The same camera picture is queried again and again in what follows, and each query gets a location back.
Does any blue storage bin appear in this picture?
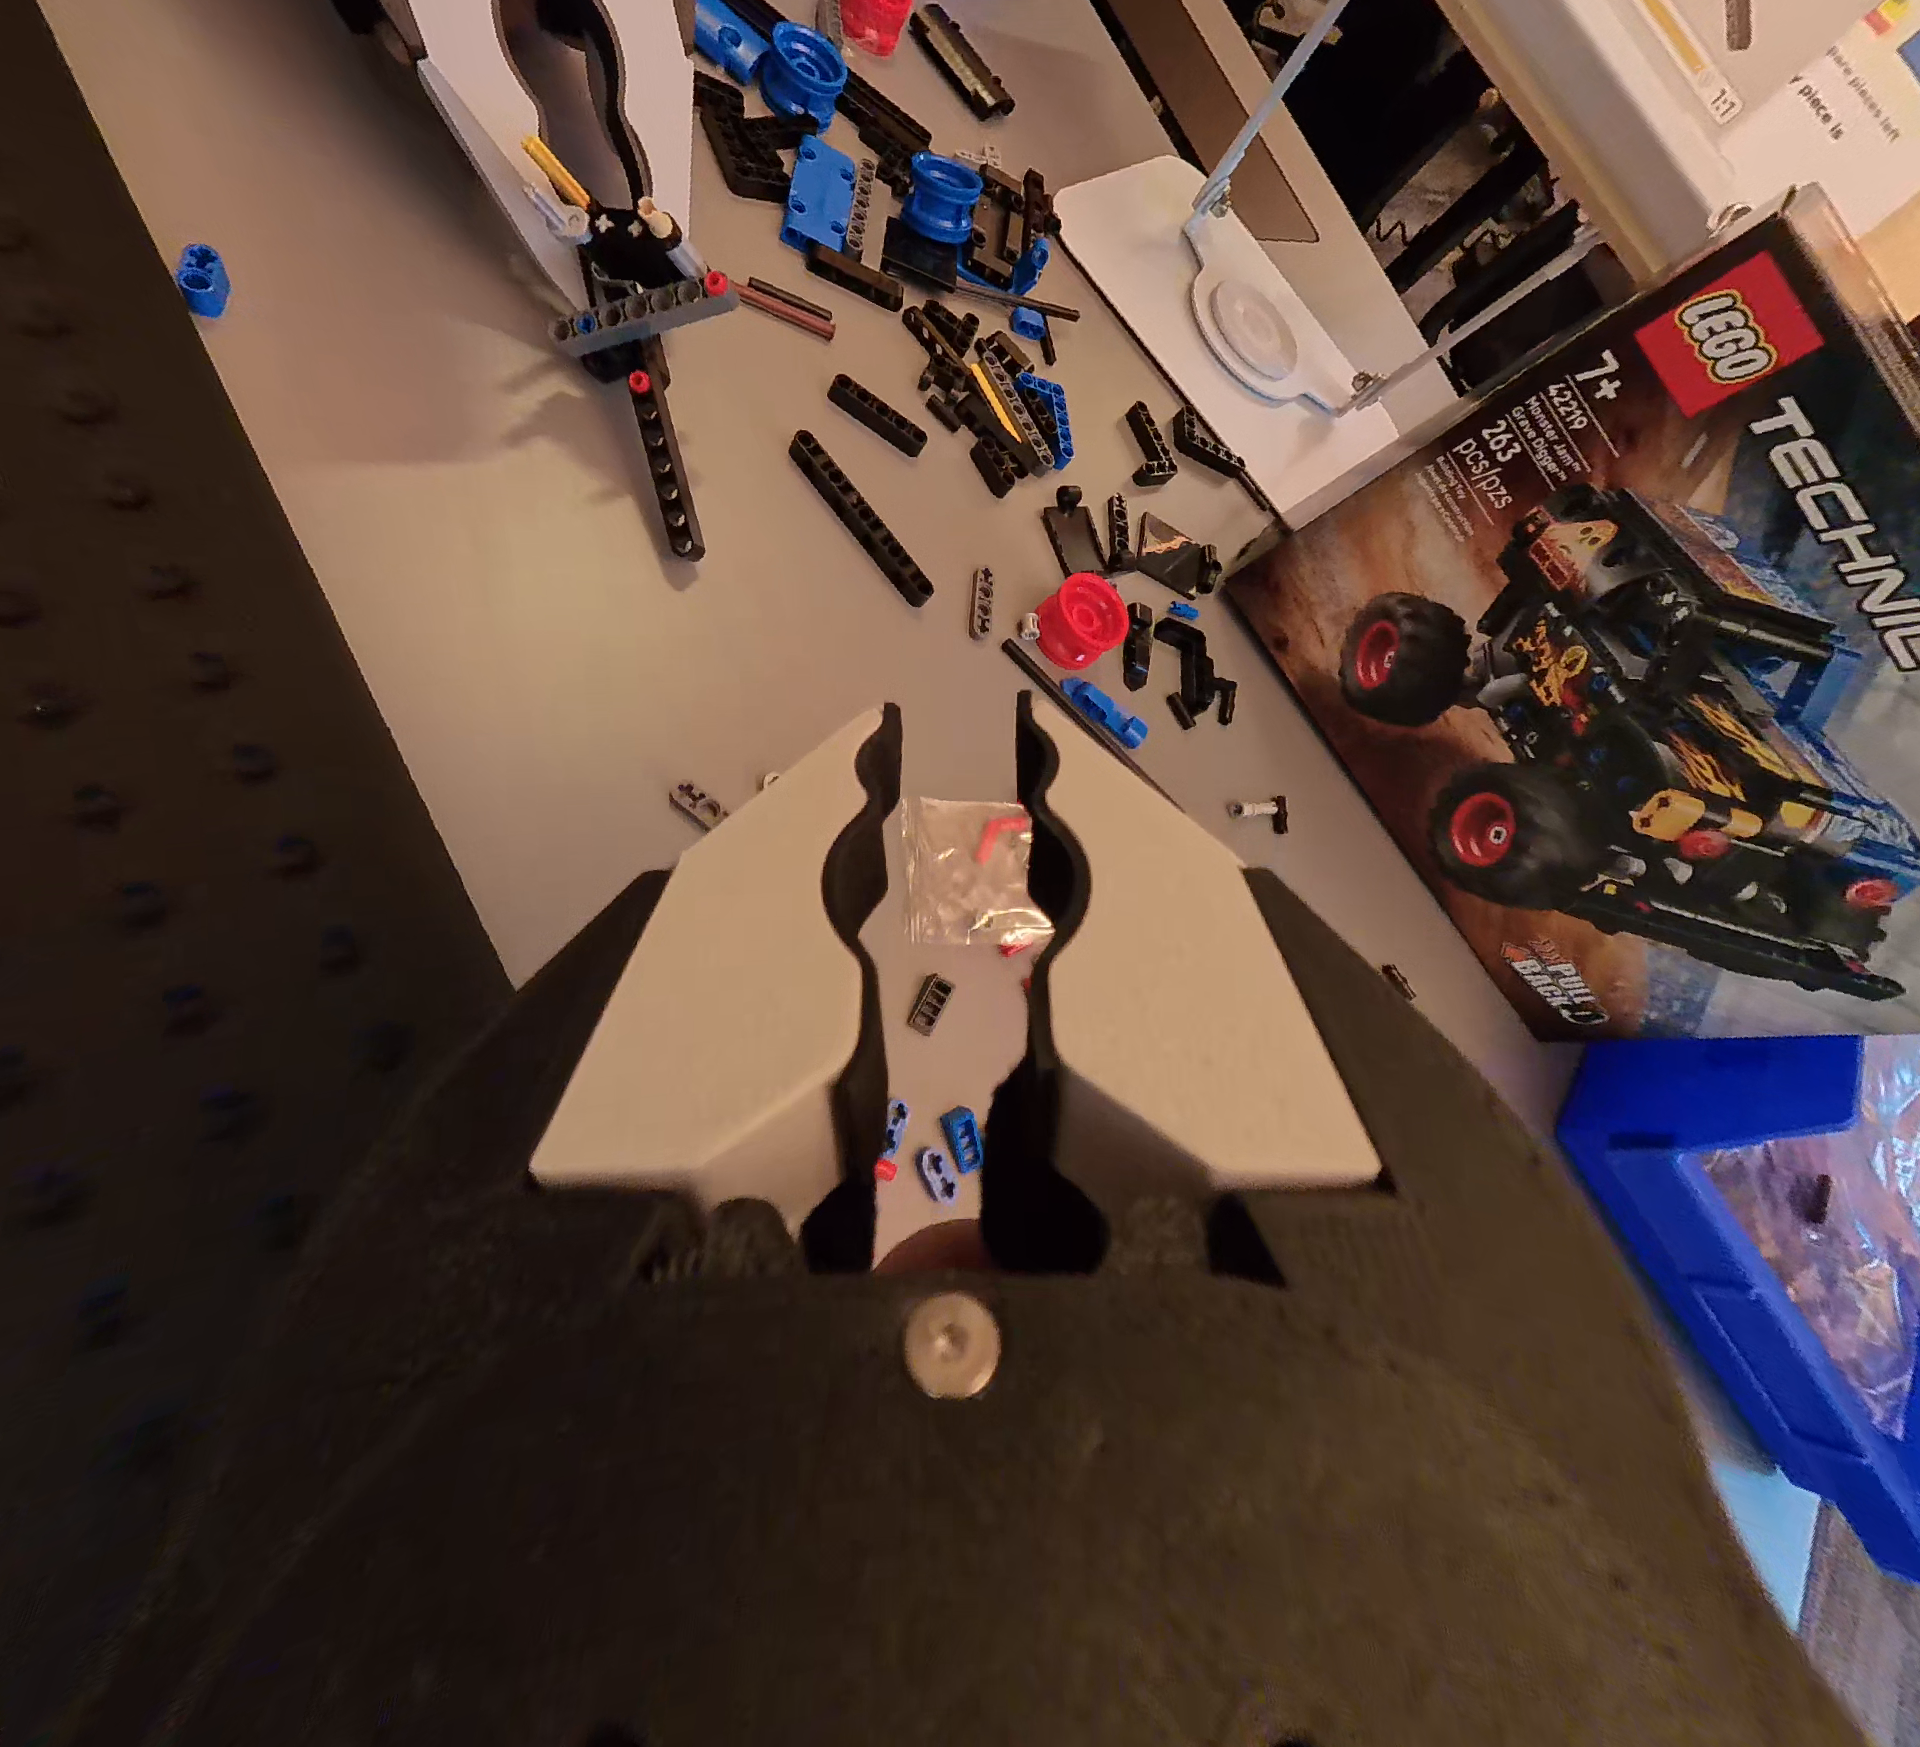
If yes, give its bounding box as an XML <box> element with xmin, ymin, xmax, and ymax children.
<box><xmin>1557</xmin><ymin>1035</ymin><xmax>1920</xmax><ymax>1585</ymax></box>

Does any black square toy panel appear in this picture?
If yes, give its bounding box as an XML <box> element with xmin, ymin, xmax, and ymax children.
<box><xmin>1140</xmin><ymin>513</ymin><xmax>1224</xmax><ymax>594</ymax></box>

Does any pile of black toy beams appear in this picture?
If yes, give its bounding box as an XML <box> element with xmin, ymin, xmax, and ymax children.
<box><xmin>900</xmin><ymin>300</ymin><xmax>1074</xmax><ymax>495</ymax></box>

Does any printed task sheet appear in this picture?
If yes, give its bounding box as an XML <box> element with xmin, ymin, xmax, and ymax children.
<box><xmin>1724</xmin><ymin>0</ymin><xmax>1920</xmax><ymax>241</ymax></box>

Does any toy truck set box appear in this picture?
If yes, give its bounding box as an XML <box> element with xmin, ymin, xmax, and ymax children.
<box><xmin>1221</xmin><ymin>213</ymin><xmax>1920</xmax><ymax>1040</ymax></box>

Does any red and blue pin cluster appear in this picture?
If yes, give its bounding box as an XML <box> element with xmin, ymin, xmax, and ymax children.
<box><xmin>874</xmin><ymin>1099</ymin><xmax>987</xmax><ymax>1203</ymax></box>

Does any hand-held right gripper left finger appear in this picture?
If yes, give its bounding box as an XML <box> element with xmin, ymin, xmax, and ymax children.
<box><xmin>528</xmin><ymin>705</ymin><xmax>905</xmax><ymax>1274</ymax></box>

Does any crinkled plastic bag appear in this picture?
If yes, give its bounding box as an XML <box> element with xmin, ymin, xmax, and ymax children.
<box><xmin>1694</xmin><ymin>1042</ymin><xmax>1920</xmax><ymax>1450</ymax></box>

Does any black toy brick assembly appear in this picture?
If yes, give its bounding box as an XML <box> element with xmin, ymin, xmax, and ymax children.
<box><xmin>522</xmin><ymin>136</ymin><xmax>740</xmax><ymax>563</ymax></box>

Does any black curved toy panel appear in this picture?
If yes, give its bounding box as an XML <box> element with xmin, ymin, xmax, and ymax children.
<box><xmin>910</xmin><ymin>4</ymin><xmax>1017</xmax><ymax>120</ymax></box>

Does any black dimpled mat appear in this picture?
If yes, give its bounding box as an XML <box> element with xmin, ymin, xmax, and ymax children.
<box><xmin>0</xmin><ymin>0</ymin><xmax>520</xmax><ymax>1747</ymax></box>

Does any long dark toy axle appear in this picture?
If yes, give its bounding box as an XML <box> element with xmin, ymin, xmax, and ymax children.
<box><xmin>1003</xmin><ymin>637</ymin><xmax>1179</xmax><ymax>804</ymax></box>

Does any black angled toy frame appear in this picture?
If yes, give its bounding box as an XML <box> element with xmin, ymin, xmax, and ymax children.
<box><xmin>692</xmin><ymin>75</ymin><xmax>819</xmax><ymax>203</ymax></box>

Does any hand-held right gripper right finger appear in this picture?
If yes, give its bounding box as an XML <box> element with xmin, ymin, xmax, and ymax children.
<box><xmin>978</xmin><ymin>690</ymin><xmax>1383</xmax><ymax>1274</ymax></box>

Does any long black toy beam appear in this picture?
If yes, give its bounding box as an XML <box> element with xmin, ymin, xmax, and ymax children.
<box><xmin>705</xmin><ymin>0</ymin><xmax>933</xmax><ymax>152</ymax></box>

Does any clear plastic parts bag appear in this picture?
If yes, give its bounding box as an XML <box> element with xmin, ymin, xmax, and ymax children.
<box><xmin>900</xmin><ymin>795</ymin><xmax>1059</xmax><ymax>954</ymax></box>

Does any blue toy wheel hub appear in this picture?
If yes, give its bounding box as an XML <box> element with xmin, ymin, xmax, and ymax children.
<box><xmin>904</xmin><ymin>154</ymin><xmax>984</xmax><ymax>249</ymax></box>
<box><xmin>754</xmin><ymin>24</ymin><xmax>850</xmax><ymax>124</ymax></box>

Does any white book stand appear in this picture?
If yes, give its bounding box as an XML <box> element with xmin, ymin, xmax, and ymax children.
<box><xmin>1055</xmin><ymin>0</ymin><xmax>1920</xmax><ymax>525</ymax></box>

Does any blue flat toy panel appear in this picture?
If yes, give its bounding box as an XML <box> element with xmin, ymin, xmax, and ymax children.
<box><xmin>782</xmin><ymin>136</ymin><xmax>857</xmax><ymax>249</ymax></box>

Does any black and blue frame assembly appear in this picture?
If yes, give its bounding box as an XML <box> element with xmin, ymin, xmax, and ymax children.
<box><xmin>960</xmin><ymin>163</ymin><xmax>1059</xmax><ymax>294</ymax></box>

